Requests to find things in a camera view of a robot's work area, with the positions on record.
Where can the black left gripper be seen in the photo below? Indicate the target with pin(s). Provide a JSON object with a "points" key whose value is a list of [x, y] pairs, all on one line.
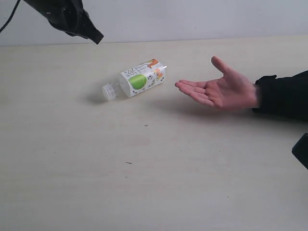
{"points": [[64, 15]]}

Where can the clear tea bottle white cap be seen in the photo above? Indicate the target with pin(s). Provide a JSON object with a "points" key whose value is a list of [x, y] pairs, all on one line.
{"points": [[136, 80]]}

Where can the person's open bare hand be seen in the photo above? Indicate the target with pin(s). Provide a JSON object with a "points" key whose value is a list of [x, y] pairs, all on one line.
{"points": [[233, 91]]}

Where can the black object at table edge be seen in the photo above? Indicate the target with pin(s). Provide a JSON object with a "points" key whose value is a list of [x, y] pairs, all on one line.
{"points": [[300, 150]]}

